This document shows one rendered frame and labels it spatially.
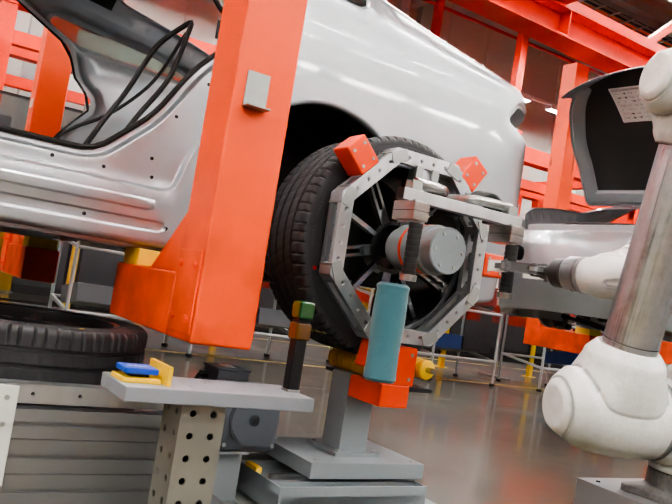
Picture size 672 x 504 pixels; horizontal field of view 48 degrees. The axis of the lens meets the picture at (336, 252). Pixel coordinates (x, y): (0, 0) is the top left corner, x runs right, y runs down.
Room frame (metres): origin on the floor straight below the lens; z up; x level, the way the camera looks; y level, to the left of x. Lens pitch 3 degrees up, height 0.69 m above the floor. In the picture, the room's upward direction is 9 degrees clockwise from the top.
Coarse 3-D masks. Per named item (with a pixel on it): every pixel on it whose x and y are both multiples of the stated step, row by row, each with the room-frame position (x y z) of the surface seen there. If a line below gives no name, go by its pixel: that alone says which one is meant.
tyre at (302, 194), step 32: (320, 160) 2.15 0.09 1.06; (288, 192) 2.16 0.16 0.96; (320, 192) 2.04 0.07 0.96; (288, 224) 2.09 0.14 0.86; (320, 224) 2.05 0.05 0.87; (288, 256) 2.08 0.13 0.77; (320, 256) 2.06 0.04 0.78; (288, 288) 2.13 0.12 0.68; (320, 288) 2.07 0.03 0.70; (320, 320) 2.09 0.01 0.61; (352, 352) 2.22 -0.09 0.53
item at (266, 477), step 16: (240, 464) 2.19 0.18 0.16; (256, 464) 2.14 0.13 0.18; (272, 464) 2.26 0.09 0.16; (240, 480) 2.17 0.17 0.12; (256, 480) 2.10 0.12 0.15; (272, 480) 2.04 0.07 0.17; (288, 480) 2.07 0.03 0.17; (304, 480) 2.10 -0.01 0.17; (320, 480) 2.13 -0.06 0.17; (336, 480) 2.15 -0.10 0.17; (352, 480) 2.18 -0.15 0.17; (368, 480) 2.21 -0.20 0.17; (384, 480) 2.25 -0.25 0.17; (400, 480) 2.28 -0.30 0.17; (256, 496) 2.08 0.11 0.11; (272, 496) 2.01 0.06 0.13; (288, 496) 2.00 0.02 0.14; (304, 496) 2.03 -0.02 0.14; (320, 496) 2.05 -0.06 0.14; (336, 496) 2.08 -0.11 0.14; (352, 496) 2.11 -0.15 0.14; (368, 496) 2.14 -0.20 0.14; (384, 496) 2.17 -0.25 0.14; (400, 496) 2.20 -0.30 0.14; (416, 496) 2.23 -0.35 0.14
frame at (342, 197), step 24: (384, 168) 2.05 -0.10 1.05; (408, 168) 2.15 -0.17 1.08; (432, 168) 2.14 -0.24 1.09; (456, 168) 2.18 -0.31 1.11; (336, 192) 2.01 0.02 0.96; (360, 192) 2.01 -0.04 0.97; (456, 192) 2.21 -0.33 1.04; (336, 216) 2.00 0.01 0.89; (336, 240) 1.99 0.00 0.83; (480, 240) 2.26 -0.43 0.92; (336, 264) 1.99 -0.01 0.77; (480, 264) 2.27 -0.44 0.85; (336, 288) 2.01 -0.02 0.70; (360, 312) 2.05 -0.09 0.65; (456, 312) 2.24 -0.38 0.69; (360, 336) 2.10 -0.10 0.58; (408, 336) 2.15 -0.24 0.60; (432, 336) 2.19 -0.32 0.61
